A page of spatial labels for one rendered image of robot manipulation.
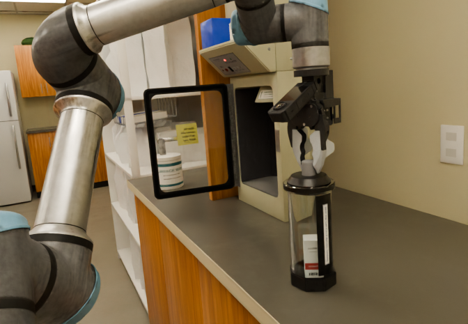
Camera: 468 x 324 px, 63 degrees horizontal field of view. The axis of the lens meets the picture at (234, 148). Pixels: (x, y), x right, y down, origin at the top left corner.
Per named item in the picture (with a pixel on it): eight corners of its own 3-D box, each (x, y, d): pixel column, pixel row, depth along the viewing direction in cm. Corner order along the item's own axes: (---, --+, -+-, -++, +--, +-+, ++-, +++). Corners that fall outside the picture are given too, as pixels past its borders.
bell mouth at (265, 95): (287, 98, 142) (286, 83, 142) (317, 98, 127) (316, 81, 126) (245, 102, 135) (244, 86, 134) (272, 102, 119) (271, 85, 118)
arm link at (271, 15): (227, -13, 76) (282, -21, 73) (239, 28, 85) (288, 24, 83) (223, 14, 72) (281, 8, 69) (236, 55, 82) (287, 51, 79)
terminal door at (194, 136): (235, 188, 146) (227, 83, 139) (154, 200, 137) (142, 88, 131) (234, 187, 147) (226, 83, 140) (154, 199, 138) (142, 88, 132)
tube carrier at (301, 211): (347, 274, 83) (345, 179, 80) (317, 294, 76) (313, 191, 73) (308, 259, 91) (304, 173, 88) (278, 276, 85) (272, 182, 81)
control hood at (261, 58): (229, 76, 141) (227, 49, 139) (276, 71, 112) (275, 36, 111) (200, 79, 136) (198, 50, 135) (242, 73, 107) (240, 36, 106)
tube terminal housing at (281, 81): (291, 187, 159) (281, -5, 147) (345, 206, 131) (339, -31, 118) (238, 198, 149) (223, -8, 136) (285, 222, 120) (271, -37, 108)
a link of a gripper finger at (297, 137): (317, 167, 85) (321, 126, 82) (301, 172, 81) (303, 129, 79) (306, 164, 87) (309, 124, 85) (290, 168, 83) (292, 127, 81)
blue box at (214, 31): (227, 49, 138) (225, 23, 136) (240, 45, 129) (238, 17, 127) (202, 49, 133) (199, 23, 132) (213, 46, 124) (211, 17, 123)
